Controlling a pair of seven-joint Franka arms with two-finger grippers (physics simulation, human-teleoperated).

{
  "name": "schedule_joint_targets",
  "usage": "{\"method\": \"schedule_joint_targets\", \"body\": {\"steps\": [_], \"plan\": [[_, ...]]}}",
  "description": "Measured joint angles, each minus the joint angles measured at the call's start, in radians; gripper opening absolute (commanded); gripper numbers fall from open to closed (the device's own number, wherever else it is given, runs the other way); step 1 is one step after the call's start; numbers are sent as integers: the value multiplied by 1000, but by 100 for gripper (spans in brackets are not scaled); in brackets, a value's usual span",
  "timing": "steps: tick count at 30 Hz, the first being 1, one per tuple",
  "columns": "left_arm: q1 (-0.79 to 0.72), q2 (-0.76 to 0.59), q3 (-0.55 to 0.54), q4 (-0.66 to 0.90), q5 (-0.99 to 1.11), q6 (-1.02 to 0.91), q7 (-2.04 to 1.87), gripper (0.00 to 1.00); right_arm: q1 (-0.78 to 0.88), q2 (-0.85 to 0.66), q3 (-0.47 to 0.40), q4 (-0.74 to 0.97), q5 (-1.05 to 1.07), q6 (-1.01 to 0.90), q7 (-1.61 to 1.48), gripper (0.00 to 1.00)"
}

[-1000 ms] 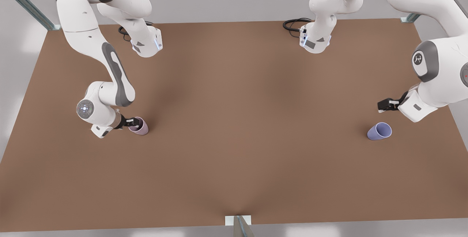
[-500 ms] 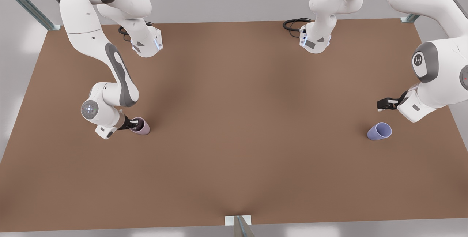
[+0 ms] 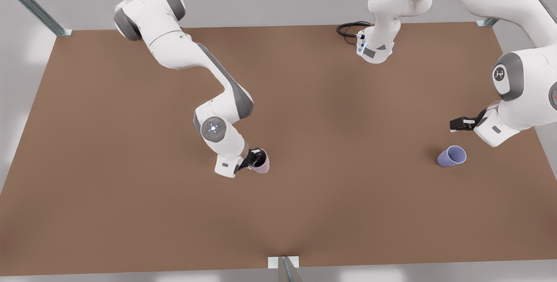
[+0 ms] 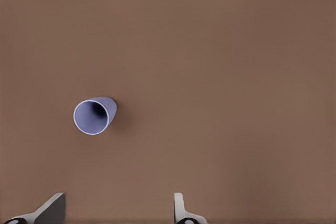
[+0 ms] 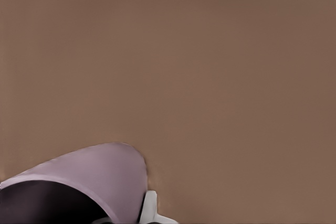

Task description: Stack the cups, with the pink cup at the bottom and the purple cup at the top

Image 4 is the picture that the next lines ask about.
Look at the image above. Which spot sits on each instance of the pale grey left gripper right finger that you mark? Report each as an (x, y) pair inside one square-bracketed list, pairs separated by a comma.
[(180, 211)]

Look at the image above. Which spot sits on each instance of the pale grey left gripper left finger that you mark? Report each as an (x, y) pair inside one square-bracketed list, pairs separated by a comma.
[(50, 210)]

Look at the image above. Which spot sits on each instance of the purple cup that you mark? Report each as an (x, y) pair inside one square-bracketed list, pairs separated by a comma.
[(92, 118)]

